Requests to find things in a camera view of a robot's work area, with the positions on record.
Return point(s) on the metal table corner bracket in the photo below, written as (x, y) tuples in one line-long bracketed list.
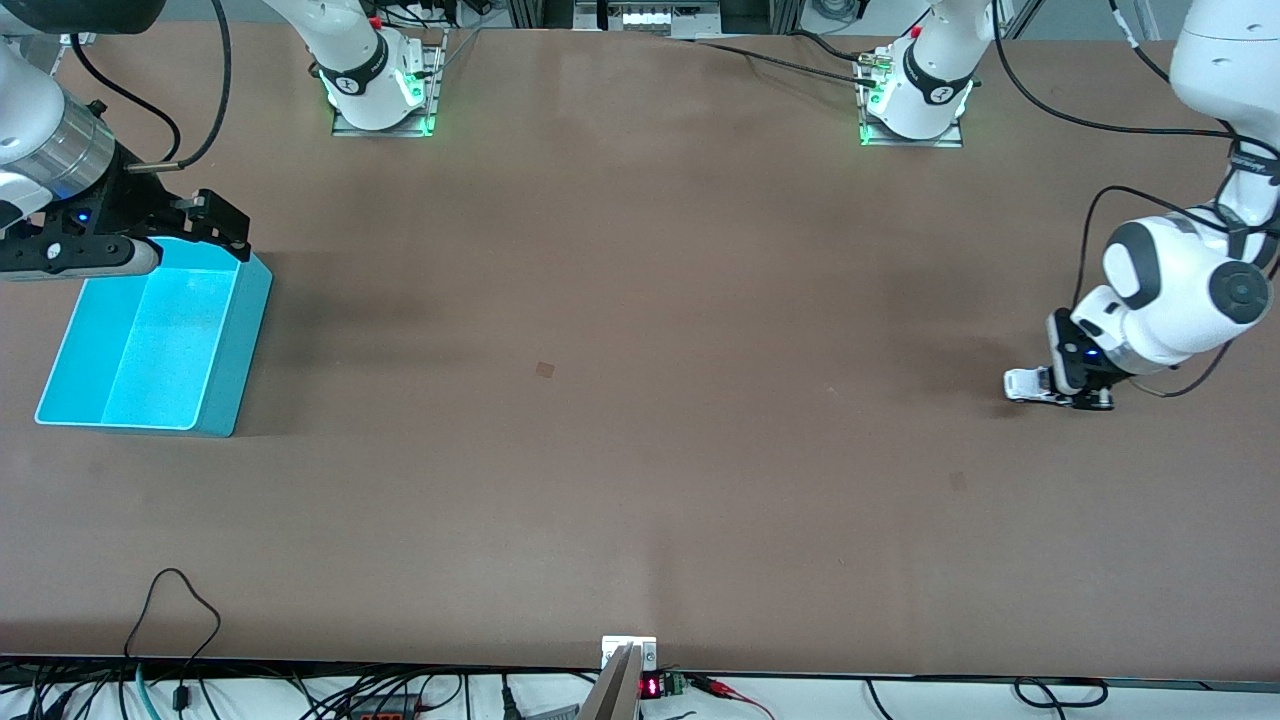
[(78, 40)]

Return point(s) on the white jeep toy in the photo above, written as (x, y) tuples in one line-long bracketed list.
[(1028, 385)]

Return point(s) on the red digit display module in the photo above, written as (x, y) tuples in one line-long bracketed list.
[(652, 687)]

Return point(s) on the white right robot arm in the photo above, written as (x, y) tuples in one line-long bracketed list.
[(360, 70)]

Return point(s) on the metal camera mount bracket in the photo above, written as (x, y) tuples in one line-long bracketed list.
[(622, 665)]

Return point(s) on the teal plastic bin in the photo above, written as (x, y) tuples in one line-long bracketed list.
[(150, 340)]

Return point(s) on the black orange power strip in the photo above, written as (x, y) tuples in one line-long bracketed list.
[(385, 710)]

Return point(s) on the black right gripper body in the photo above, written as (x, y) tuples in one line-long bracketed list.
[(138, 202)]

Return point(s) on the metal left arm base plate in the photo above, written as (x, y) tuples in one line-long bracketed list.
[(955, 135)]

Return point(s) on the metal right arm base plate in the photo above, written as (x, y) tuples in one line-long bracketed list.
[(432, 100)]

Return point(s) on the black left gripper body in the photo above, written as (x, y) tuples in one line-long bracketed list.
[(1092, 377)]

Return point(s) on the grey box with white lights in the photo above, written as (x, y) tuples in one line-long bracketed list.
[(648, 16)]

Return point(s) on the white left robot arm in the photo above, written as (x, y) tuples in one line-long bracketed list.
[(1180, 290)]

